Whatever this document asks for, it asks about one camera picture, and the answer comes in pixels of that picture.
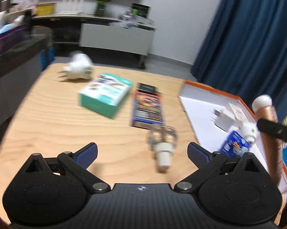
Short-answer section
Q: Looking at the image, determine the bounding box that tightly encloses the white usb charger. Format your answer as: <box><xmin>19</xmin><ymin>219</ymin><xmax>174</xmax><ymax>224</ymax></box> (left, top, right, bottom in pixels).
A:
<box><xmin>211</xmin><ymin>109</ymin><xmax>236</xmax><ymax>132</ymax></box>

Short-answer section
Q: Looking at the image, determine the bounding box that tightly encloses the yellow box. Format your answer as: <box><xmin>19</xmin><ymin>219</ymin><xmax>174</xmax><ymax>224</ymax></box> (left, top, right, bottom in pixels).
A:
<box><xmin>36</xmin><ymin>3</ymin><xmax>56</xmax><ymax>16</ymax></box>

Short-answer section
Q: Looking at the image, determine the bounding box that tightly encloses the orange rimmed white tray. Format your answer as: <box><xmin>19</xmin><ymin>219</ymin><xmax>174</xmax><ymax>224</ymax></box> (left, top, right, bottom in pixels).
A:
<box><xmin>179</xmin><ymin>81</ymin><xmax>287</xmax><ymax>193</ymax></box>

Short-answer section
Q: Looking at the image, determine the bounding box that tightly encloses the purple basket of items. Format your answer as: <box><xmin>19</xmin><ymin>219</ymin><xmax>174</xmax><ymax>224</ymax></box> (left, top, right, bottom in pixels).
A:
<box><xmin>0</xmin><ymin>10</ymin><xmax>27</xmax><ymax>55</ymax></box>

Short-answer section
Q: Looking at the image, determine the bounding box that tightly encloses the small white carton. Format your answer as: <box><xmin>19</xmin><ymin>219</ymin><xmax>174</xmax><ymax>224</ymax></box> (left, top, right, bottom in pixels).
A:
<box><xmin>229</xmin><ymin>103</ymin><xmax>249</xmax><ymax>122</ymax></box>

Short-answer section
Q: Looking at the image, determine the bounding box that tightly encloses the clear glass refill bottle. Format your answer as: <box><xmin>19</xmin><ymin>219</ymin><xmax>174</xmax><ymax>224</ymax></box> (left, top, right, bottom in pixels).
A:
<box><xmin>148</xmin><ymin>124</ymin><xmax>178</xmax><ymax>173</ymax></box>

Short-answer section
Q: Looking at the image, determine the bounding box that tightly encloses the blue curtain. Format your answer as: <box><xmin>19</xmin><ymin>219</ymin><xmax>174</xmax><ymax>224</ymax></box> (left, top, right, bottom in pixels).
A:
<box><xmin>191</xmin><ymin>0</ymin><xmax>287</xmax><ymax>120</ymax></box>

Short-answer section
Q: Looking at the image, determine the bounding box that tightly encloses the rose gold bottle white cap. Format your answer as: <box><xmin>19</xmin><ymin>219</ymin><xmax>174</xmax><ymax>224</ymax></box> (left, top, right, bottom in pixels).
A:
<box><xmin>252</xmin><ymin>95</ymin><xmax>282</xmax><ymax>185</ymax></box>

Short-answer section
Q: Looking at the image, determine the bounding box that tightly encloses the colourful card box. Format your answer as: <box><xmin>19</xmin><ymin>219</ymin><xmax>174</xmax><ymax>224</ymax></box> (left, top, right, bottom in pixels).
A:
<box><xmin>131</xmin><ymin>91</ymin><xmax>164</xmax><ymax>129</ymax></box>

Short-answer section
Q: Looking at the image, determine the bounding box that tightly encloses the white plug-in diffuser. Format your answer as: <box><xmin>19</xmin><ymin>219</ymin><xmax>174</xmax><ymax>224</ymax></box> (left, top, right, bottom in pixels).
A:
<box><xmin>61</xmin><ymin>53</ymin><xmax>93</xmax><ymax>80</ymax></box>

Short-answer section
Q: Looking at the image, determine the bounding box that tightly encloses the white router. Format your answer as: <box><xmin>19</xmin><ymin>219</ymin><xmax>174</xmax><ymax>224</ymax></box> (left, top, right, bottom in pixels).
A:
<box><xmin>55</xmin><ymin>0</ymin><xmax>96</xmax><ymax>15</ymax></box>

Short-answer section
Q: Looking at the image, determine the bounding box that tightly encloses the black green sign card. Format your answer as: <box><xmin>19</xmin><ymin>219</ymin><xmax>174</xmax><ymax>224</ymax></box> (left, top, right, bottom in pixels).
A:
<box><xmin>132</xmin><ymin>3</ymin><xmax>150</xmax><ymax>19</ymax></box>

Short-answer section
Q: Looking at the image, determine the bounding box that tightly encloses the dark side counter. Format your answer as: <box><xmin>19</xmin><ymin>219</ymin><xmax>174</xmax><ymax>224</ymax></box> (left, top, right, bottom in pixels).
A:
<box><xmin>0</xmin><ymin>27</ymin><xmax>53</xmax><ymax>125</ymax></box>

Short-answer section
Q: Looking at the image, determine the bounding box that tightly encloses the teal and white box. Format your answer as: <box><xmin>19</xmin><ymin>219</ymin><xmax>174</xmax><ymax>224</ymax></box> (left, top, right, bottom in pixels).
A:
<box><xmin>78</xmin><ymin>72</ymin><xmax>133</xmax><ymax>118</ymax></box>

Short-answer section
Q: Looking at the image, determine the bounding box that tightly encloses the small black box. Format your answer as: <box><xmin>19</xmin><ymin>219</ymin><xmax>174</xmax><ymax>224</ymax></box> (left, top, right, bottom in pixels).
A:
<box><xmin>137</xmin><ymin>83</ymin><xmax>157</xmax><ymax>94</ymax></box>

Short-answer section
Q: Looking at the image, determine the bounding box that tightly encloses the white tv console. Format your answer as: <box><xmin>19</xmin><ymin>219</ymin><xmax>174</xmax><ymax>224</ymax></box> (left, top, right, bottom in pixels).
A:
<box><xmin>33</xmin><ymin>14</ymin><xmax>156</xmax><ymax>69</ymax></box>

